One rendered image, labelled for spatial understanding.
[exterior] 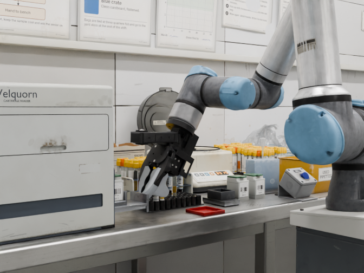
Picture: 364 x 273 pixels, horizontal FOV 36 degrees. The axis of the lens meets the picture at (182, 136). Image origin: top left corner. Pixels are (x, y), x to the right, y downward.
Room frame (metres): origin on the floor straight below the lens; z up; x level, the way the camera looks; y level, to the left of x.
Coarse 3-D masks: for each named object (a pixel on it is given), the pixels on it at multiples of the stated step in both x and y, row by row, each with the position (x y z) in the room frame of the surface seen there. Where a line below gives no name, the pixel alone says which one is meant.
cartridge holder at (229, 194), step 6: (210, 192) 1.46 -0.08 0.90; (216, 192) 1.44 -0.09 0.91; (222, 192) 1.42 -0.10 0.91; (228, 192) 1.44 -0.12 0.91; (234, 192) 1.45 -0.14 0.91; (204, 198) 1.47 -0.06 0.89; (210, 198) 1.46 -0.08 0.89; (216, 198) 1.44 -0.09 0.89; (222, 198) 1.42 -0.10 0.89; (228, 198) 1.44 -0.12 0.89; (234, 198) 1.45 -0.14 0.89; (216, 204) 1.43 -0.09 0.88; (222, 204) 1.41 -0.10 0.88; (228, 204) 1.41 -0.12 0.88; (234, 204) 1.43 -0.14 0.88
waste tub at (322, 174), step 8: (280, 160) 1.72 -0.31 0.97; (288, 160) 1.69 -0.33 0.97; (296, 160) 1.67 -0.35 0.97; (280, 168) 1.72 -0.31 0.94; (288, 168) 1.69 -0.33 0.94; (304, 168) 1.64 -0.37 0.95; (312, 168) 1.62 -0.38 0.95; (320, 168) 1.64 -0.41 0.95; (328, 168) 1.67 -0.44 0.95; (280, 176) 1.72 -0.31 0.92; (312, 176) 1.62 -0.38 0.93; (320, 176) 1.64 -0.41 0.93; (328, 176) 1.67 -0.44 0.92; (320, 184) 1.65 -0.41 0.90; (328, 184) 1.67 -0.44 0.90; (312, 192) 1.62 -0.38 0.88; (320, 192) 1.65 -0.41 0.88
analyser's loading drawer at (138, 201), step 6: (126, 192) 1.20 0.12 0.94; (132, 192) 1.27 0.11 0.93; (138, 192) 1.26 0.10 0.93; (126, 198) 1.20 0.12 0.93; (132, 198) 1.27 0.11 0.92; (138, 198) 1.26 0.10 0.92; (144, 198) 1.24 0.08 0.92; (120, 204) 1.19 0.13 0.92; (126, 204) 1.20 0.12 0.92; (132, 204) 1.22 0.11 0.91; (138, 204) 1.22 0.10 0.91; (144, 204) 1.23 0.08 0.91; (120, 210) 1.19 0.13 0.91; (126, 210) 1.20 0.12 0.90; (144, 210) 1.24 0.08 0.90
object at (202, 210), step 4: (192, 208) 1.35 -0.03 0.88; (196, 208) 1.35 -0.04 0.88; (200, 208) 1.36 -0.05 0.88; (204, 208) 1.37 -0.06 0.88; (208, 208) 1.37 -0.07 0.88; (212, 208) 1.36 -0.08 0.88; (216, 208) 1.35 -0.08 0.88; (188, 212) 1.33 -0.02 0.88; (192, 212) 1.32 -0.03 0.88; (196, 212) 1.31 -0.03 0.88; (200, 212) 1.29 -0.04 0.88; (204, 212) 1.32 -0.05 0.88; (208, 212) 1.29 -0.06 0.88; (212, 212) 1.30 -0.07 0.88; (216, 212) 1.31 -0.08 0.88; (220, 212) 1.32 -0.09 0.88; (224, 212) 1.33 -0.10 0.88
